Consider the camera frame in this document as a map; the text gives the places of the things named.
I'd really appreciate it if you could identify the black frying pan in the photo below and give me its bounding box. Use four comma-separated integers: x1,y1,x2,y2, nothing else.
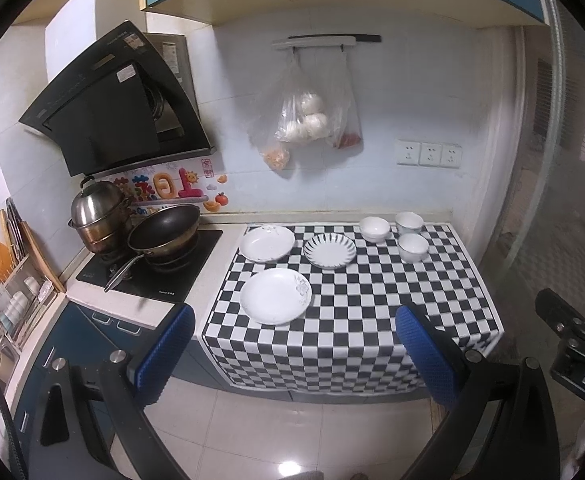
104,205,201,292

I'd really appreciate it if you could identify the white plate with branch motif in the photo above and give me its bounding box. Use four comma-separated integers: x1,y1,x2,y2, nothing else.
239,226,295,263

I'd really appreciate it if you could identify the wooden cutting board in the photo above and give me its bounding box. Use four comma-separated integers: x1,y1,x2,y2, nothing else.
20,221,66,294

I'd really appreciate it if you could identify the plain white bowl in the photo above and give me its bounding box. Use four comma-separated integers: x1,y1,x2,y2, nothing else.
358,217,391,244

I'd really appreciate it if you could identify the white wall socket middle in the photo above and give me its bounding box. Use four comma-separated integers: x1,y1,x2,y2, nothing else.
419,142,442,167

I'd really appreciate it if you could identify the white wall socket right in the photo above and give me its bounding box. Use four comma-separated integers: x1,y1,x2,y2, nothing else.
440,144,463,169

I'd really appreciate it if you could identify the black range hood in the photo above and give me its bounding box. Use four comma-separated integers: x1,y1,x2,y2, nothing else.
19,21,213,176

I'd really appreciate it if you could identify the wall hook rail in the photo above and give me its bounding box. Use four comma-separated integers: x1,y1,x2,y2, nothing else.
272,34,382,50

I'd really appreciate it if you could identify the colourful wall sticker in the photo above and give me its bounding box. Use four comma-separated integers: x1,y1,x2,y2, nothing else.
102,156,230,217

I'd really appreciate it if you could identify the black white checkered tablecloth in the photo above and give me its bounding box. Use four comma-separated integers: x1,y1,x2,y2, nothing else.
201,223,505,396

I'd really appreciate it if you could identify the plastic bag with red food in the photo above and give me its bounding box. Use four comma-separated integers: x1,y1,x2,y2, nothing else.
316,46,362,150

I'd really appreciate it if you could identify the white plate with pink flowers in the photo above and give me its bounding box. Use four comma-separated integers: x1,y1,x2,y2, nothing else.
239,268,312,325

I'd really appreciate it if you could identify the white bowl with dark rim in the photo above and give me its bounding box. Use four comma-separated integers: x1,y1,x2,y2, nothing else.
397,233,429,263

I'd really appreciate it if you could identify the white wall socket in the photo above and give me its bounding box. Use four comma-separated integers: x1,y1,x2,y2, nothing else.
419,142,442,167
440,144,463,169
396,141,421,166

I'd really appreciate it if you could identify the white bowl with blue pattern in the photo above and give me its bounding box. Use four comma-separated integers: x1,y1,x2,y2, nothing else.
395,211,425,235

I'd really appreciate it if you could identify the stainless steel steamer pot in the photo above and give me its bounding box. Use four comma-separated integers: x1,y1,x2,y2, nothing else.
68,176,132,255

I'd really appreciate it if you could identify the white plate with blue leaves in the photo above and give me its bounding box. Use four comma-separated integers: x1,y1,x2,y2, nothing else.
303,233,356,270

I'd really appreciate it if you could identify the white wall socket left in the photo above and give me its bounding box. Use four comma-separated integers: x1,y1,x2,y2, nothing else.
396,141,421,166

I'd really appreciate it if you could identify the dish drying rack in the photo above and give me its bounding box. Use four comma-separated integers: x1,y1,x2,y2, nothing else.
0,256,58,384

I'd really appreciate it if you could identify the black cable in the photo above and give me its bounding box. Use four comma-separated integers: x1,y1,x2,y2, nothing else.
0,334,29,480

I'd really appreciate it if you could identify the plastic bag with white buns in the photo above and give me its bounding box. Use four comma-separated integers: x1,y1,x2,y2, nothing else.
248,48,329,172

